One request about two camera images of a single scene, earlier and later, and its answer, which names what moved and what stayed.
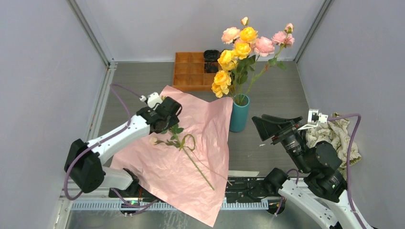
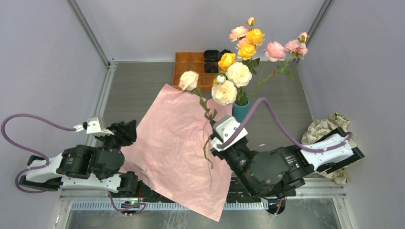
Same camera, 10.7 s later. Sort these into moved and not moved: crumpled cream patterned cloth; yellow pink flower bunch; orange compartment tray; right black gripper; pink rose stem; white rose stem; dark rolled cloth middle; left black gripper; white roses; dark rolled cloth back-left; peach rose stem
Moved: yellow pink flower bunch; right black gripper; peach rose stem; white roses; pink rose stem; white rose stem; left black gripper
Not moved: crumpled cream patterned cloth; orange compartment tray; dark rolled cloth middle; dark rolled cloth back-left
